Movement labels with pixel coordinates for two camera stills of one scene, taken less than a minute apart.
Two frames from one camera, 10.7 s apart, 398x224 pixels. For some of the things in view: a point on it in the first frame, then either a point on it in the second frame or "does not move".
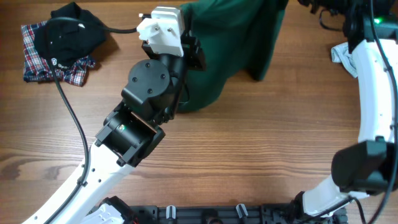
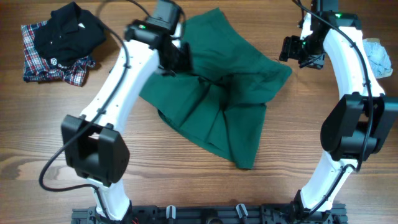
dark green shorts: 235,35 to 221,99
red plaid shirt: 37,68 does not move
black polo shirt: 69,35 does not move
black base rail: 277,214 does not move
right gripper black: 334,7 to 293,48
